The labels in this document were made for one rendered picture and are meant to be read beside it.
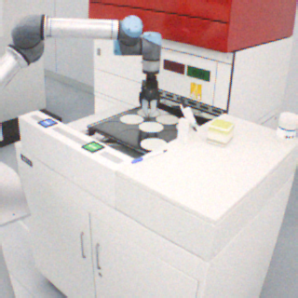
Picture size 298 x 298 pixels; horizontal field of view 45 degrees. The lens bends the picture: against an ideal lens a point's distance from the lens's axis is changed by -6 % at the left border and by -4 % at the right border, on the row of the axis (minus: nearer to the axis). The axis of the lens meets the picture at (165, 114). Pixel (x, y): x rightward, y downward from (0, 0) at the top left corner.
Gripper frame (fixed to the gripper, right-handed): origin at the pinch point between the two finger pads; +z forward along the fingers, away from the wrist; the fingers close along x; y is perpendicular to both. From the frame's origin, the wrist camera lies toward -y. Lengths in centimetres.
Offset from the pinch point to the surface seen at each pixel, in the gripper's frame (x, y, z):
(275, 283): -72, -13, 91
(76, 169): 23.6, -40.7, 3.1
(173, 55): -9.8, 13.0, -23.8
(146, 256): 0, -62, 21
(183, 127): -11.3, -34.8, -11.4
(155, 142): -2.6, -22.1, 1.3
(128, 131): 8.0, -13.3, 1.4
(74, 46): 91, 296, 38
